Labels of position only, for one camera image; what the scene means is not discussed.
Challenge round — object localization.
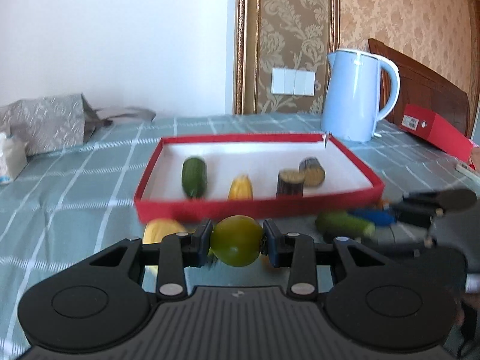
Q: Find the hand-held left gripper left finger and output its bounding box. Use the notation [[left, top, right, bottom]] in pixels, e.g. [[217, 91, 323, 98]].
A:
[[89, 219, 214, 299]]

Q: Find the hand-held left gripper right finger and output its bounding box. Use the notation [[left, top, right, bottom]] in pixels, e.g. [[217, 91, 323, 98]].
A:
[[262, 218, 394, 298]]

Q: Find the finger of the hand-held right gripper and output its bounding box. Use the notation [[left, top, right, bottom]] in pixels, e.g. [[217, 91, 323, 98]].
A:
[[349, 192, 445, 229]]

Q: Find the green cucumber piece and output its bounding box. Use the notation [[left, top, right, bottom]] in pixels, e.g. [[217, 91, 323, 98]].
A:
[[315, 211, 376, 239], [182, 157, 208, 199]]

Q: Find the round green fruit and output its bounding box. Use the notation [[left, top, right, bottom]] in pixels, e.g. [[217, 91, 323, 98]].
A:
[[210, 215, 264, 268]]

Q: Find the red cardboard tray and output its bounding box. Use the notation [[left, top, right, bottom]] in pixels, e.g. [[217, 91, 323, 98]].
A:
[[134, 132, 386, 223]]

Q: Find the dark eggplant piece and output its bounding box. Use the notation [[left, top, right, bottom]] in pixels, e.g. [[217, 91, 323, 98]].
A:
[[276, 169, 305, 197], [299, 157, 326, 187]]

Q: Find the yellow ribbed fruit piece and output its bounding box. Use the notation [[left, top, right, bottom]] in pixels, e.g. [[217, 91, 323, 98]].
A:
[[227, 174, 255, 200]]

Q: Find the large yellow fruit piece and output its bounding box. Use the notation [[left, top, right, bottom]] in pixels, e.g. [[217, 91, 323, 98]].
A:
[[142, 218, 190, 246]]

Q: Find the flat red box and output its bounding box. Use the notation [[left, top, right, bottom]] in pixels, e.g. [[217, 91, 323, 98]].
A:
[[402, 104, 475, 166]]

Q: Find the light blue electric kettle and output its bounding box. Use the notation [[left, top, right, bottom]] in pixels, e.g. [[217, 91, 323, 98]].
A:
[[321, 49, 401, 143]]

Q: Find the brown wooden headboard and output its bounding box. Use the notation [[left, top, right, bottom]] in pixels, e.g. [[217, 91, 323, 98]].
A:
[[367, 38, 471, 137]]

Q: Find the grey patterned bag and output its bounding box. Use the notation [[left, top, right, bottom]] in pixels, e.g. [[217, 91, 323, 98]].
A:
[[0, 93, 156, 156]]

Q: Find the white tissue pack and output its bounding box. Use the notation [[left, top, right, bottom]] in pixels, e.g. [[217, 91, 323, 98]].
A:
[[0, 132, 29, 185]]

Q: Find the white wall switch panel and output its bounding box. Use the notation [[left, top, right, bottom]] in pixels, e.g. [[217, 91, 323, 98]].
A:
[[271, 67, 316, 96]]

